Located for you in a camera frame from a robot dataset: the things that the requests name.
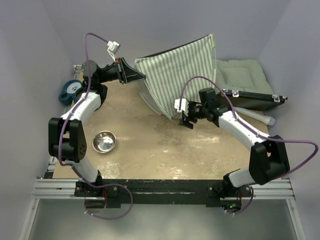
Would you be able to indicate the green striped pet tent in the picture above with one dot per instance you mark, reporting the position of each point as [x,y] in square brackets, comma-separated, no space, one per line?
[178,71]

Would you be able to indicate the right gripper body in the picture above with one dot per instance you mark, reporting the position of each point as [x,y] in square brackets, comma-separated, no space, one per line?
[195,113]

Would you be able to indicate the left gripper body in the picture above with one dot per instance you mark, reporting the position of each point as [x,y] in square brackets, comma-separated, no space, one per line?
[121,78]

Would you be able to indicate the teal pet feeder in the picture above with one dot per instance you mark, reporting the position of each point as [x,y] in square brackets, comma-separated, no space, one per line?
[70,92]

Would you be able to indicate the black carrying case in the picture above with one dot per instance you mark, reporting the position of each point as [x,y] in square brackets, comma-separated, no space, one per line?
[255,101]

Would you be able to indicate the aluminium frame rail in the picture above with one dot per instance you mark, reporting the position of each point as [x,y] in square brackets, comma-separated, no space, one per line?
[54,189]

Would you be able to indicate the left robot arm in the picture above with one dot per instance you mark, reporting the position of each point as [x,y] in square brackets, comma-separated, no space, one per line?
[66,137]

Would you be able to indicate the green checked cushion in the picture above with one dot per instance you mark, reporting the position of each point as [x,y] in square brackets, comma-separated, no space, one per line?
[242,75]

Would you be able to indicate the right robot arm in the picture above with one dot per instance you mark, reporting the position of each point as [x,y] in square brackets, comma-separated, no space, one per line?
[268,158]

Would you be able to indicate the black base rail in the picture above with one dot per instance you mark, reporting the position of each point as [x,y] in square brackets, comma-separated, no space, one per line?
[113,193]

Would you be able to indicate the white plastic tube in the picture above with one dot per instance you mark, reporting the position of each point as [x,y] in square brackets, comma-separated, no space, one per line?
[266,119]

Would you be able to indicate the steel pet bowl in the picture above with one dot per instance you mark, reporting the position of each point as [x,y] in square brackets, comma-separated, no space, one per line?
[104,142]

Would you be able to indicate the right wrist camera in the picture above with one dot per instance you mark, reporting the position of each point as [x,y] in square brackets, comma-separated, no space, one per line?
[181,107]

